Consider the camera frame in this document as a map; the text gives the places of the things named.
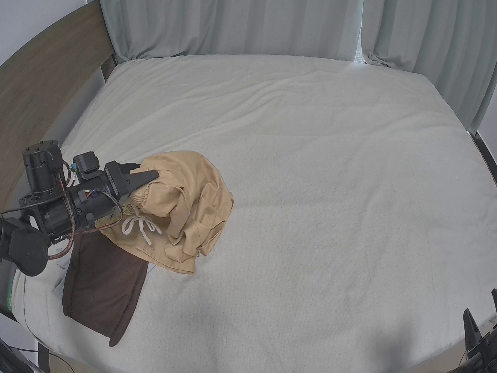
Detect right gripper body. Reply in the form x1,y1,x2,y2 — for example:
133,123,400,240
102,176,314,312
466,332,497,365

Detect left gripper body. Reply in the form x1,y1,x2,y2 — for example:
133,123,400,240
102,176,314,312
64,161,133,230

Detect tan shorts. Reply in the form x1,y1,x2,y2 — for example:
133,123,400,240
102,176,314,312
95,151,235,276

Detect bed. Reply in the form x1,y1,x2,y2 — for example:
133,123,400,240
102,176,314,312
0,0,497,370

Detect white garment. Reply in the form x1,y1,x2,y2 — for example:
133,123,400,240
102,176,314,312
50,247,157,300

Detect brown garment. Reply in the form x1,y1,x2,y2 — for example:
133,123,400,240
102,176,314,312
62,229,150,348

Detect pale green curtain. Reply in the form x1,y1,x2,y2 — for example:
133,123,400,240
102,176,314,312
361,0,497,131
95,0,366,63

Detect window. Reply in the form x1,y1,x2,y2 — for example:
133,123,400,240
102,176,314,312
354,26,364,64

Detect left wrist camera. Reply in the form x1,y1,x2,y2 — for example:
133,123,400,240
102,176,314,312
72,151,102,182

